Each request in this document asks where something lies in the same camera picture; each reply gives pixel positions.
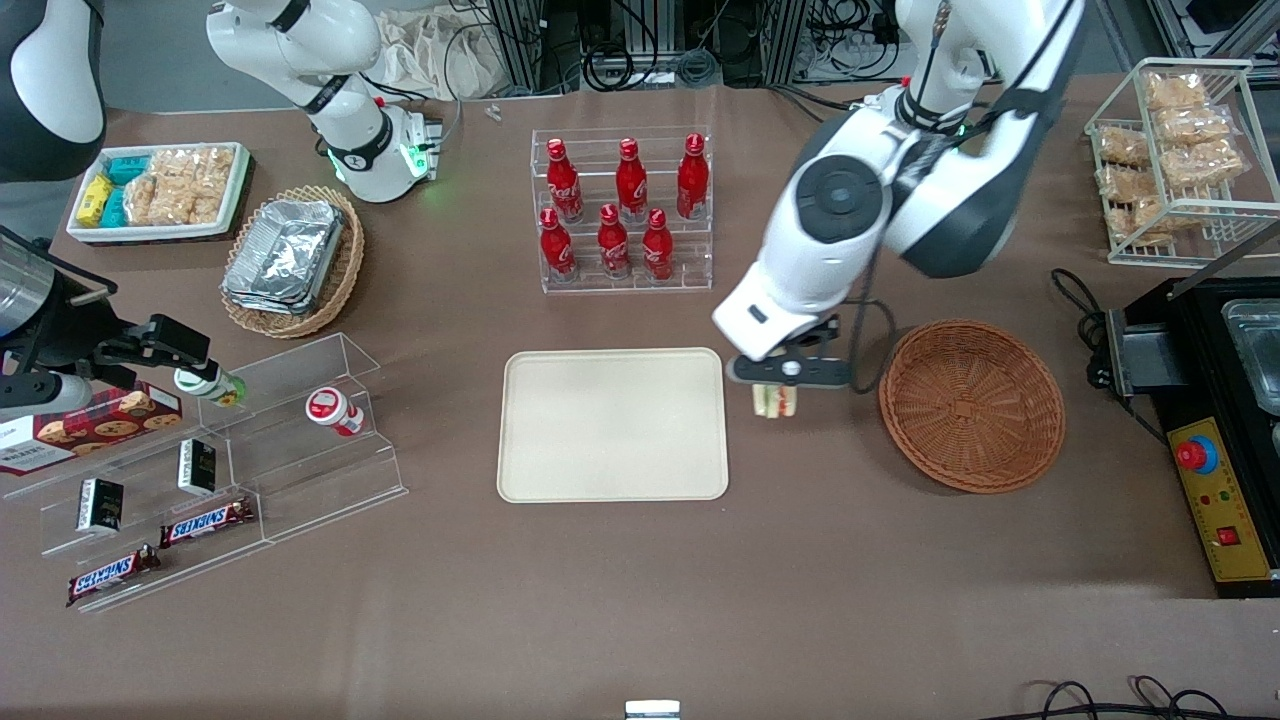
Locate yellow snack packet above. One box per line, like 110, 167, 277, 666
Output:
76, 174, 115, 228

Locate clear acrylic bottle rack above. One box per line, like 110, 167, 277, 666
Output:
529, 126, 714, 294

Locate small black box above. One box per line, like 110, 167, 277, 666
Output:
177, 437, 218, 498
77, 477, 125, 534

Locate black yellow control box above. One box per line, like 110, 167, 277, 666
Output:
1125, 276, 1280, 600

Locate beige cloth bag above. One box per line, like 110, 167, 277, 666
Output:
377, 6, 503, 102

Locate snickers chocolate bar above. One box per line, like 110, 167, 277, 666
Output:
66, 544, 162, 608
159, 497, 257, 550

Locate red chocolate cookie box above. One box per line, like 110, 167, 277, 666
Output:
0, 382, 185, 477

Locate black floor cables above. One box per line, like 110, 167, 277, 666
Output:
1000, 675, 1280, 720

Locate aluminium foil tray stack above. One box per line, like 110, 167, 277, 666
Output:
222, 198, 347, 318

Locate red white small bottle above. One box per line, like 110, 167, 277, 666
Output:
304, 387, 367, 438

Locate white wire rack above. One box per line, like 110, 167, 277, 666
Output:
1084, 57, 1280, 268

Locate beige plastic tray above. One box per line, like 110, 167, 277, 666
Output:
496, 347, 731, 504

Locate rice cracker bag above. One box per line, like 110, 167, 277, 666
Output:
1104, 200, 1169, 248
150, 146, 237, 182
1163, 140, 1248, 188
1143, 73, 1208, 112
160, 176, 229, 225
1155, 104, 1233, 147
1097, 164, 1158, 205
1097, 127, 1153, 167
123, 174, 167, 227

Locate black base cables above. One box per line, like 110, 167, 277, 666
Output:
768, 82, 851, 126

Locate white rectangular snack tray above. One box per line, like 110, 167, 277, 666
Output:
64, 141, 252, 245

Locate black grey power box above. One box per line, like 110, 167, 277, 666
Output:
1104, 307, 1192, 399

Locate clear glass pan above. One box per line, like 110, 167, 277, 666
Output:
1221, 299, 1280, 417

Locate red cola bottle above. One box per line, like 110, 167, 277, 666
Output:
614, 137, 650, 224
641, 207, 676, 282
545, 138, 585, 224
676, 132, 711, 222
597, 203, 633, 281
539, 207, 577, 282

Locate clear acrylic step shelf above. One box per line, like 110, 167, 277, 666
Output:
0, 425, 269, 614
193, 332, 409, 547

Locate black power cable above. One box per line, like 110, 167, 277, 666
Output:
1049, 267, 1113, 392

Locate brown wicker basket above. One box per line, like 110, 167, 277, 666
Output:
878, 318, 1067, 495

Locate light wicker basket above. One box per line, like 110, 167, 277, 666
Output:
219, 184, 367, 340

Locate green label small bottle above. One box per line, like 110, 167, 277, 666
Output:
174, 366, 247, 409

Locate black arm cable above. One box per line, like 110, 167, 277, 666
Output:
846, 225, 898, 395

